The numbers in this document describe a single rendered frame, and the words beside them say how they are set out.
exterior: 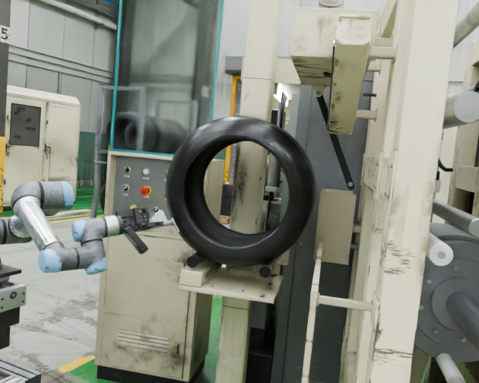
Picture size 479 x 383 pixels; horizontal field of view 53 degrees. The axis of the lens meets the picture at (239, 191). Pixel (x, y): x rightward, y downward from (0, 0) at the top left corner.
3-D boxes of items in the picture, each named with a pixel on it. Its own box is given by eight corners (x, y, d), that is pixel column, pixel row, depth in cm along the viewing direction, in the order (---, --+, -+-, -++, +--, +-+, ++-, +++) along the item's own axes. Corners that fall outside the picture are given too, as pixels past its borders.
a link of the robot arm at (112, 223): (109, 235, 166) (103, 238, 173) (122, 233, 169) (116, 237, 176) (106, 214, 167) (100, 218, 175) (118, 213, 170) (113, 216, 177)
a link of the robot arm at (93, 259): (71, 277, 161) (67, 246, 164) (102, 273, 169) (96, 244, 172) (82, 272, 156) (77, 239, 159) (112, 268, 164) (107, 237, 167)
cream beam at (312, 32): (299, 85, 204) (302, 50, 202) (360, 89, 199) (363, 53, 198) (287, 55, 144) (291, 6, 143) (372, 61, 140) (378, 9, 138)
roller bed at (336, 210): (314, 251, 222) (321, 188, 219) (347, 255, 219) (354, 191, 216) (312, 260, 202) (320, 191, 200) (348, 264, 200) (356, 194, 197)
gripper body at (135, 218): (150, 206, 176) (117, 210, 170) (153, 229, 174) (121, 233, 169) (144, 210, 182) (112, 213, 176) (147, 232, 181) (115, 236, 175)
